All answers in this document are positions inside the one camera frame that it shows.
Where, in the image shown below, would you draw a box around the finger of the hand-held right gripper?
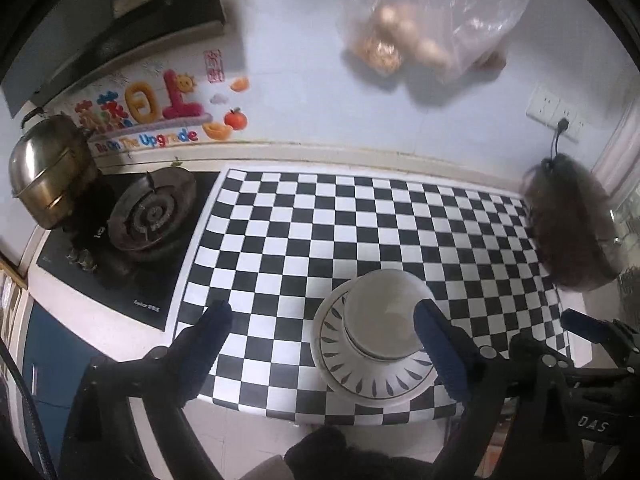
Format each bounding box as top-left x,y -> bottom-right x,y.
560,309 -> 610,345

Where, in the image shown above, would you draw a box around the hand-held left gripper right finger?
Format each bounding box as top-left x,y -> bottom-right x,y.
412,298 -> 573,480

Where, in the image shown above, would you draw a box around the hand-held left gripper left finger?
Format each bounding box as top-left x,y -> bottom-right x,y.
60,300 -> 233,480

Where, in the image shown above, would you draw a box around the white bowl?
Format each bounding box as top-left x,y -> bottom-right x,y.
343,269 -> 435,362

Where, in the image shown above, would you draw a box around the white plate dark triangle pattern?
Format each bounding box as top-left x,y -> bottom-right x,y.
315,345 -> 438,404

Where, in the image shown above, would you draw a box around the white plate blue leaf pattern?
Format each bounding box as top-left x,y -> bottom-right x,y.
312,291 -> 437,377

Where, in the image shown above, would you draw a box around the black glass cooktop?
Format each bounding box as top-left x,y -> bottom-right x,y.
35,170 -> 221,332

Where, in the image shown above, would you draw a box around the gas stove burner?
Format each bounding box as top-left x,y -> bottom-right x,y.
107,167 -> 198,263

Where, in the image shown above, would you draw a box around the black white checkered mat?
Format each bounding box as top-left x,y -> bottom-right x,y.
167,167 -> 576,421

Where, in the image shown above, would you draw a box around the blue cabinet door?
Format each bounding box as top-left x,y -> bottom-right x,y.
22,302 -> 103,413

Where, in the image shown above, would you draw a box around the steel pot with lid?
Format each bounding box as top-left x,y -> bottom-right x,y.
7,107 -> 101,231

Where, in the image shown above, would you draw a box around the clear plastic bag of food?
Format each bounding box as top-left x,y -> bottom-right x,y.
337,0 -> 533,86

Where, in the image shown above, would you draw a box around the black range hood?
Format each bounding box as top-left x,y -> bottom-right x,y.
0,0 -> 228,118

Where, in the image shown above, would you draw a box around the black plug with cord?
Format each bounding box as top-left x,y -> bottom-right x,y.
547,117 -> 571,171

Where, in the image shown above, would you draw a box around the black cable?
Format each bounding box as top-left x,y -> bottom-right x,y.
0,335 -> 58,480

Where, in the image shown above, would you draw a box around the white wall socket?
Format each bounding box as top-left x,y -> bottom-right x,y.
525,82 -> 587,143

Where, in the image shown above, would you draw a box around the colourful wall sticker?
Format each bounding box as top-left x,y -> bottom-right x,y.
70,49 -> 251,157

